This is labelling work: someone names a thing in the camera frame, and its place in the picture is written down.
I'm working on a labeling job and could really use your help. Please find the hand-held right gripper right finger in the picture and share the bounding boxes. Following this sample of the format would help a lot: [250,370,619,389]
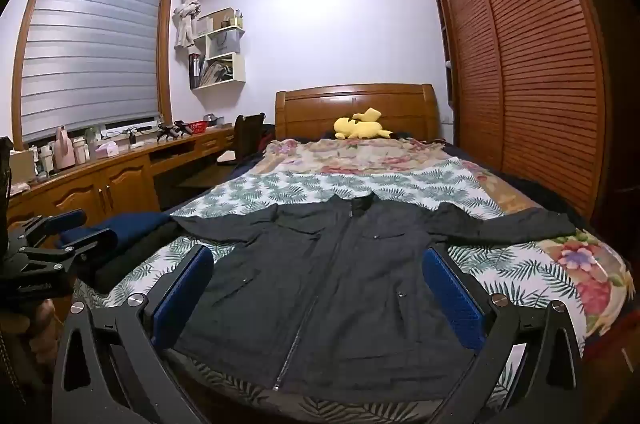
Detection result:
[421,244,586,424]

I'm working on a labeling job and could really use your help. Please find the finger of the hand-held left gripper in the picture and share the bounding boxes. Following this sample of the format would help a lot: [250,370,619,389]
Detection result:
[20,228,119,277]
[7,210,89,251]

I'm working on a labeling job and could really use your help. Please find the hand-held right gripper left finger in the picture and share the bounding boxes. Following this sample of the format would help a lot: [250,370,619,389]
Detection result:
[52,245,216,424]

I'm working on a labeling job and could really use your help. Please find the black zip jacket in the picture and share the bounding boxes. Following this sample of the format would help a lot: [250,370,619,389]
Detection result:
[170,193,578,405]

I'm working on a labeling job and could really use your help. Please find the person's left hand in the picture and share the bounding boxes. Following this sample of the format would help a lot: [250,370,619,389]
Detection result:
[20,299,59,366]

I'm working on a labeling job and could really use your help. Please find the folded navy clothing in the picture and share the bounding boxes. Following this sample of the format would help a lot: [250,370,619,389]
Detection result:
[55,212,174,251]

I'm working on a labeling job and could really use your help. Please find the wooden desk cabinet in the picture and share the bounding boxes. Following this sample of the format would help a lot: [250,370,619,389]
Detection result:
[7,124,236,229]

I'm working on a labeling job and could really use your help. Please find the pink bottle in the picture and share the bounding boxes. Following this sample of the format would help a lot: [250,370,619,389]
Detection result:
[54,126,76,170]

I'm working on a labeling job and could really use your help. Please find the cardboard box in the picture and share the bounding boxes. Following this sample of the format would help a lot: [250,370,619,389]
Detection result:
[10,149,37,185]

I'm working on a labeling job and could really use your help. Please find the black tool on desk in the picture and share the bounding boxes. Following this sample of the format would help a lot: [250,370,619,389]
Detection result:
[157,120,194,141]

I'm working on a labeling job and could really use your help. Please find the leaf print blanket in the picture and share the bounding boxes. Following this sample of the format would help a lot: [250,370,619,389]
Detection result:
[75,156,591,424]

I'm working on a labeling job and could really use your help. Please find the dark desk chair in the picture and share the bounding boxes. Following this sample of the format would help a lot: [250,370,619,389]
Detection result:
[217,113,266,167]

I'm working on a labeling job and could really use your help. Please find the grey window blind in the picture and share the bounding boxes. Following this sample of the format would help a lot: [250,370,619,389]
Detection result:
[21,0,169,145]

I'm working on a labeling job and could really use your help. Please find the yellow plush toy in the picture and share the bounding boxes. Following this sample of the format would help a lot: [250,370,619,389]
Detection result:
[333,108,394,141]

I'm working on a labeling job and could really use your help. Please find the wooden bed headboard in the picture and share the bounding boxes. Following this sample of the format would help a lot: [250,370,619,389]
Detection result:
[275,84,441,143]

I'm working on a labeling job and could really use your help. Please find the tied beige curtain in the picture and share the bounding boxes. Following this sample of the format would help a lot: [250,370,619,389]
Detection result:
[172,0,214,50]

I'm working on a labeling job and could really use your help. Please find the wooden louvred wardrobe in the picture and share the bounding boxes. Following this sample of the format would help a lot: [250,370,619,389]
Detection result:
[427,0,640,225]

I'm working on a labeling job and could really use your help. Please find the white wall shelf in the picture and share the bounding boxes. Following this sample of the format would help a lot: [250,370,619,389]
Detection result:
[189,8,247,91]

